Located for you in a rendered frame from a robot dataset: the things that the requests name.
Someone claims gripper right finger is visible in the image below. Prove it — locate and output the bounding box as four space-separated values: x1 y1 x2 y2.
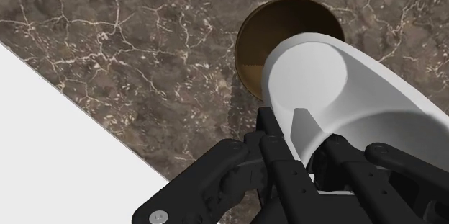
308 133 449 224

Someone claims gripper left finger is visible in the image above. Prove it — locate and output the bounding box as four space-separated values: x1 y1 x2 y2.
131 106 321 224

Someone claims white bowl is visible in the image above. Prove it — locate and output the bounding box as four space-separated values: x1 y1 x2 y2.
260 32 449 173

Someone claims brown round bowl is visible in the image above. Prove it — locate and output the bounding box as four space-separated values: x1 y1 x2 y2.
234 0 346 102

